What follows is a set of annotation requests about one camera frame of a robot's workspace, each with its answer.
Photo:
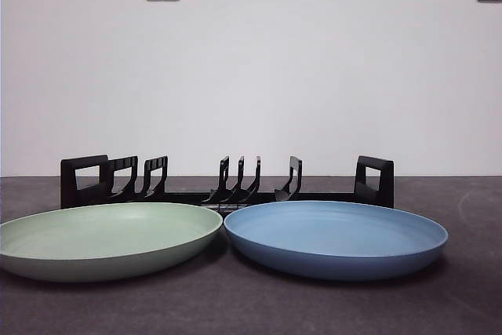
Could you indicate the black plastic plate rack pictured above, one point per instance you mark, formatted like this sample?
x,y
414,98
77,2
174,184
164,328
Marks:
x,y
88,160

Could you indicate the pale green round plate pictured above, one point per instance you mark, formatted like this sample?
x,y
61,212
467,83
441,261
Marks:
x,y
102,241

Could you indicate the blue round plate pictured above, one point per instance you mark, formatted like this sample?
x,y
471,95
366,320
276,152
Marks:
x,y
337,241

